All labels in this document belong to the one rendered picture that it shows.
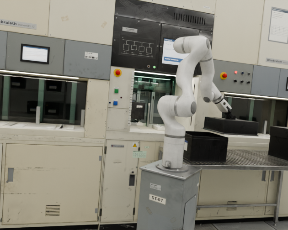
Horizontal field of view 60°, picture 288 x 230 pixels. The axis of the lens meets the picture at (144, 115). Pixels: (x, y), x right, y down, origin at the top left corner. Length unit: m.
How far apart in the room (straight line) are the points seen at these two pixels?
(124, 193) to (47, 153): 0.71
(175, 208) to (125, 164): 0.86
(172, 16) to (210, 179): 1.50
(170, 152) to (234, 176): 1.26
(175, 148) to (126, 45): 1.04
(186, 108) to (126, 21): 1.05
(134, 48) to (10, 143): 1.22
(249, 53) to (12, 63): 2.03
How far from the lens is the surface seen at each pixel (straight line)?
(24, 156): 2.15
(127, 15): 2.19
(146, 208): 1.50
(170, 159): 1.44
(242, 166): 1.83
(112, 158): 2.13
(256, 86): 2.60
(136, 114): 2.63
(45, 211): 2.27
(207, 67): 1.76
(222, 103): 1.89
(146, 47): 2.15
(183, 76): 1.46
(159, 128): 2.38
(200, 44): 1.51
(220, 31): 2.46
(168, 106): 1.42
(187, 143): 1.78
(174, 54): 2.22
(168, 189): 1.40
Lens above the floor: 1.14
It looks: 3 degrees down
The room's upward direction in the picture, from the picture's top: 5 degrees clockwise
